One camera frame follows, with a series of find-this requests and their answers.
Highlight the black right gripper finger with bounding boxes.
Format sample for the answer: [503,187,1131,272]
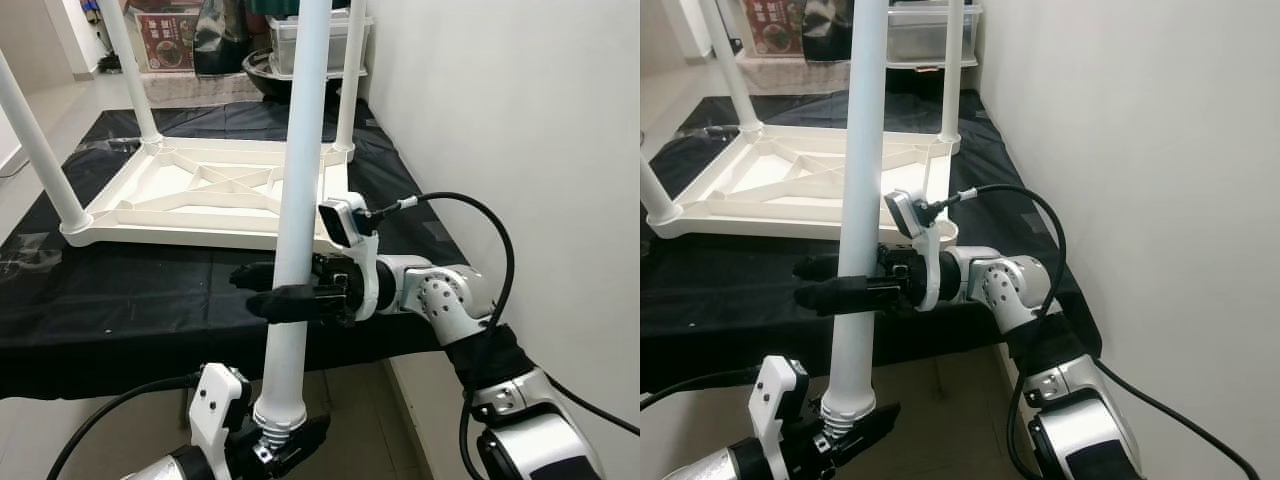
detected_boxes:
[245,285,347,325]
[229,262,282,292]
[792,253,847,282]
[795,278,902,317]

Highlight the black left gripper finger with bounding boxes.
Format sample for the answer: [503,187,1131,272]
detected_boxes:
[265,414,332,472]
[830,400,902,457]

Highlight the black table cloth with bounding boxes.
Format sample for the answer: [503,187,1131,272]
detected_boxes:
[640,90,1104,396]
[0,98,501,401]

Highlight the beige cloth covered bench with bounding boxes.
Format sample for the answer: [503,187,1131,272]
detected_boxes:
[740,55,852,94]
[140,68,262,107]

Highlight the black round wok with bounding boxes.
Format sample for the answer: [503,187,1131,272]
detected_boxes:
[243,50,347,102]

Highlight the clear plastic storage container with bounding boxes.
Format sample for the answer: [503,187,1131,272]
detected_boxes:
[888,5,982,67]
[268,10,374,80]

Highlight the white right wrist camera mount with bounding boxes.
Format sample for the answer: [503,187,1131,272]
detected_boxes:
[318,193,384,322]
[883,188,957,314]

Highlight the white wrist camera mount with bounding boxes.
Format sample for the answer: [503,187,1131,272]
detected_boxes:
[190,365,252,480]
[883,188,957,314]
[750,355,812,472]
[318,193,384,322]

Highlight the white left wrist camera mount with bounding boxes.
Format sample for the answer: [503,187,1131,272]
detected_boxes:
[750,355,812,472]
[190,365,252,480]

